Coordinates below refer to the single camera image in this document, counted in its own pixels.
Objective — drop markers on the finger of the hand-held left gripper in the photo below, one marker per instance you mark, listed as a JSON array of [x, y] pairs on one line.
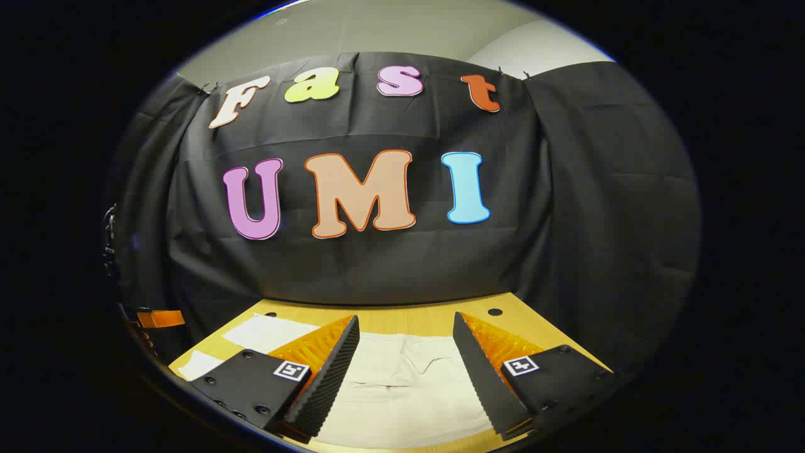
[[160, 318]]

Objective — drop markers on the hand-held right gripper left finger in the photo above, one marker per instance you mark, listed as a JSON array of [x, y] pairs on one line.
[[330, 377]]

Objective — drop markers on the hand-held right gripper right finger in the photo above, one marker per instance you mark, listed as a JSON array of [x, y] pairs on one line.
[[481, 377]]

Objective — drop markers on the white jeans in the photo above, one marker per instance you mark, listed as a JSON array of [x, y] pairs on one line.
[[402, 390]]

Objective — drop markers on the black backdrop cloth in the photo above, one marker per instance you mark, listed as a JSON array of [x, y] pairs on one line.
[[402, 264]]

